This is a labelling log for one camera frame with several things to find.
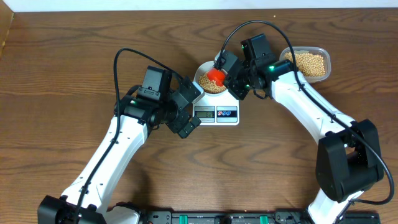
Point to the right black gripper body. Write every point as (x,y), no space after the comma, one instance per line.
(240,87)

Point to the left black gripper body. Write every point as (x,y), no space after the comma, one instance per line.
(173,118)

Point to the red measuring scoop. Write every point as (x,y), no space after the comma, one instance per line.
(217,76)

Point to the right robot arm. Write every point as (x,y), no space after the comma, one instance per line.
(349,159)

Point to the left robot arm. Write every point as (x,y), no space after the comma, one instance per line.
(140,111)

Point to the grey bowl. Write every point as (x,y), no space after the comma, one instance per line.
(204,68)

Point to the soybeans in bowl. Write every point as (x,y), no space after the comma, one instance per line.
(210,86)

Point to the white digital kitchen scale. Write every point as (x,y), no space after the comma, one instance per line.
(217,111)

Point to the clear plastic container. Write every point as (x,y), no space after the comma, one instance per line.
(316,51)

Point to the black mounting rail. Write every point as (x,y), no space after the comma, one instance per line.
(165,217)

